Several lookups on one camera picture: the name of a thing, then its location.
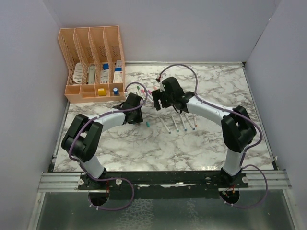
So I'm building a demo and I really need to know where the light blue marker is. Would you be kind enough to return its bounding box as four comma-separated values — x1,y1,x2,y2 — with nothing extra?
179,114,187,132

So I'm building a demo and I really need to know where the grey cap marker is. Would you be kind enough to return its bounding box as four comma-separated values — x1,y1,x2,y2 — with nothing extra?
160,118,171,134

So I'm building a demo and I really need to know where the teal cap marker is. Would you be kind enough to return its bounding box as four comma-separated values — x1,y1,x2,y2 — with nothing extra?
171,115,179,132

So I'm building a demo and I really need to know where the brown cap marker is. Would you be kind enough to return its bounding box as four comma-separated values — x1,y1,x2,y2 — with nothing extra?
193,114,198,127

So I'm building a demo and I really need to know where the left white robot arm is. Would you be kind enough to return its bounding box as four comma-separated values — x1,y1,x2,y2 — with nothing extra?
61,93,143,189

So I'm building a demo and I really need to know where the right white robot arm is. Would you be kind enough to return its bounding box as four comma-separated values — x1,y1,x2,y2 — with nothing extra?
152,77,256,187

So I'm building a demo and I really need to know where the green cap marker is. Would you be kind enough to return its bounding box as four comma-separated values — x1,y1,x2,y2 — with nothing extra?
137,86,142,97

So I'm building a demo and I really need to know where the yellow tape measure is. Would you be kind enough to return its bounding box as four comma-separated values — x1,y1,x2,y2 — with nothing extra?
97,88,107,96

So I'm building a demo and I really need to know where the white red box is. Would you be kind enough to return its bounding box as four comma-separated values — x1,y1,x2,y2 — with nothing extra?
113,60,123,83

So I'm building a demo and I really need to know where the blue white box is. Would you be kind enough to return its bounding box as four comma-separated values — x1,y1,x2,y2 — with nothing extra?
99,63,109,84

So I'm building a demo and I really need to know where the white stapler package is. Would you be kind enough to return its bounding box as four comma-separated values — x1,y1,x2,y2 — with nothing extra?
87,65,96,84

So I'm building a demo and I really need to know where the peach plastic file organizer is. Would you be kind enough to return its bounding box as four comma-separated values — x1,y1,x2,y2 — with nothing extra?
58,25,125,104

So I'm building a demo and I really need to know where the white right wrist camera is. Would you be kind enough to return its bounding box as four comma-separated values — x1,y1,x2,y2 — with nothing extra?
160,83,165,92

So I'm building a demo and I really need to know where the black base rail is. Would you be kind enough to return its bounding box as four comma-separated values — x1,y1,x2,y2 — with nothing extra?
78,170,248,200

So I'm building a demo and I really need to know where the aluminium frame rail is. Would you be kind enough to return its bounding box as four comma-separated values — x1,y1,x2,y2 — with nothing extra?
38,170,292,193

